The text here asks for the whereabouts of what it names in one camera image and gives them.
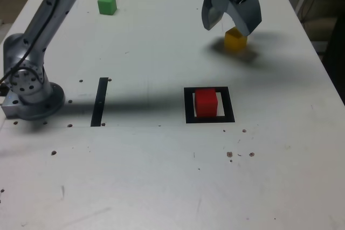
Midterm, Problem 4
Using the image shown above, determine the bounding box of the black tape square outline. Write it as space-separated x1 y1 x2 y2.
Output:
183 86 236 124

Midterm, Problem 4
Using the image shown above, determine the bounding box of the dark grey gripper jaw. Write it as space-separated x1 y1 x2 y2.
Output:
201 0 230 32

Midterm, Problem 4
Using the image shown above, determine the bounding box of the red cube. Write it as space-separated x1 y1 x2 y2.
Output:
194 88 218 118

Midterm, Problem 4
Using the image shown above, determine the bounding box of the green cube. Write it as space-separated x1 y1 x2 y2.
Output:
97 0 118 16

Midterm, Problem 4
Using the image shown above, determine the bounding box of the black tape strip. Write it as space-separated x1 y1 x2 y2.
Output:
90 77 109 128

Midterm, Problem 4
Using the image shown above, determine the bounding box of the yellow cube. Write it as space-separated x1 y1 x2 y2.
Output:
224 27 248 52

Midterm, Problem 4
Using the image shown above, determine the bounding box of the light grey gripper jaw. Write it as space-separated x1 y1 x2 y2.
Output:
225 0 263 37

